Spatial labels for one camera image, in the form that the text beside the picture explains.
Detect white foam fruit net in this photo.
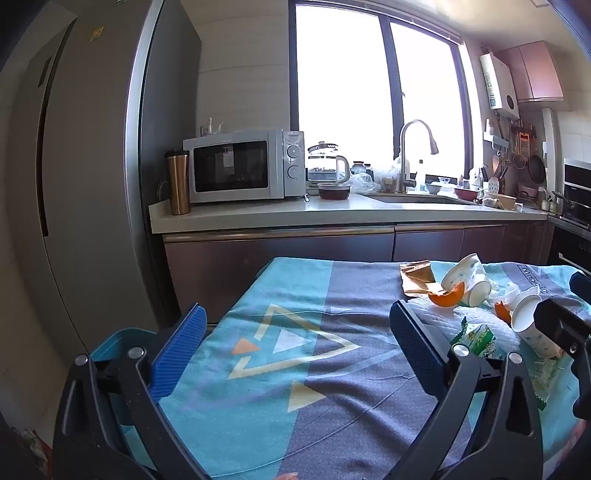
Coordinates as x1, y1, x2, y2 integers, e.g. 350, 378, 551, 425
406, 299, 523, 357

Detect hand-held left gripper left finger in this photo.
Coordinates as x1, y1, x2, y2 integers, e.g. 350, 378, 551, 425
53, 303, 211, 480

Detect steel kitchen faucet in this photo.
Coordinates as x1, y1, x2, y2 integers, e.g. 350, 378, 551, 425
396, 119, 439, 194

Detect grey refrigerator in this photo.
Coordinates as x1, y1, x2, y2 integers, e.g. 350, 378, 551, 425
7, 0, 204, 367

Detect kitchen counter cabinet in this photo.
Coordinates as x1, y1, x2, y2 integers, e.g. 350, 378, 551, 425
148, 191, 555, 324

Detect brown paper bag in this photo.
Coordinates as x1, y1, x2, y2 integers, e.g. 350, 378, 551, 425
399, 261, 445, 297

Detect black frying pan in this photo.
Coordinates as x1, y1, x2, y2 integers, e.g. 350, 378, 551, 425
527, 154, 546, 185

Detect clear plastic wrapper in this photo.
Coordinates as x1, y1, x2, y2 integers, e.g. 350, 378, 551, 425
529, 357, 563, 411

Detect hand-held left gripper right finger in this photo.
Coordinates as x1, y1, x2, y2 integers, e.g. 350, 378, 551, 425
389, 299, 544, 480

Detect white microwave oven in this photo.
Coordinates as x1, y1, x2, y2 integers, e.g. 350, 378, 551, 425
183, 129, 308, 205

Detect copper travel mug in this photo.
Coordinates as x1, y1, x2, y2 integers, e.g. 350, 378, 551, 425
165, 149, 192, 216

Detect blue plastic bin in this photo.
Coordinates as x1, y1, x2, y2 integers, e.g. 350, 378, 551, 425
90, 328, 161, 425

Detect glass electric kettle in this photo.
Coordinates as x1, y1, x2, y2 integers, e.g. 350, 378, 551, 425
306, 141, 352, 195

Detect green snack wrapper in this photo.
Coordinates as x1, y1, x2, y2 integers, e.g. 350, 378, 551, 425
450, 318, 505, 361

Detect beige food container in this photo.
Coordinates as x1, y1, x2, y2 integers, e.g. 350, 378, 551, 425
482, 193, 518, 211

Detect large orange peel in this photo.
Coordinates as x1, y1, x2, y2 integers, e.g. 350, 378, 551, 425
428, 281, 465, 308

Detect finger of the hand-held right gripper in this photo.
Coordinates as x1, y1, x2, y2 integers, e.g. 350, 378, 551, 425
569, 271, 591, 297
534, 298, 591, 416

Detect blue grey printed tablecloth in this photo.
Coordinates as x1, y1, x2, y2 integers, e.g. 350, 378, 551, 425
92, 256, 591, 480

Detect crumpled white tissue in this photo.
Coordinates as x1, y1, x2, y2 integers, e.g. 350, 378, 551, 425
485, 281, 520, 308

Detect wall utensil rack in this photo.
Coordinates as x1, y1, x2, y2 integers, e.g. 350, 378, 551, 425
483, 116, 539, 155

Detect built-in black oven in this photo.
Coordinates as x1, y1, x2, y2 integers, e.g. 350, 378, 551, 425
547, 158, 591, 278

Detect patterned paper cup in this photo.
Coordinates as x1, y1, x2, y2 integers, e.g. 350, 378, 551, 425
441, 254, 493, 306
512, 286, 562, 359

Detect kitchen window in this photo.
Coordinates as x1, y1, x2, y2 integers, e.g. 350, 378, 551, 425
290, 0, 477, 186

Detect dark red bowl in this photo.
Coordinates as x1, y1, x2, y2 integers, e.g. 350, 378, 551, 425
317, 183, 353, 201

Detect clear plastic bag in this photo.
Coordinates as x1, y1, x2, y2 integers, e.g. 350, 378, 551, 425
350, 170, 382, 194

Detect pink wall cabinet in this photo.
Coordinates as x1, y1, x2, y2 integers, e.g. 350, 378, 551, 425
496, 41, 565, 103

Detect kitchen sink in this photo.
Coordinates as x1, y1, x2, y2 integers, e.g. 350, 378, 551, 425
368, 194, 468, 205

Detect white water heater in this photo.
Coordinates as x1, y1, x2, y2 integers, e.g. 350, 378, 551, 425
479, 52, 520, 114

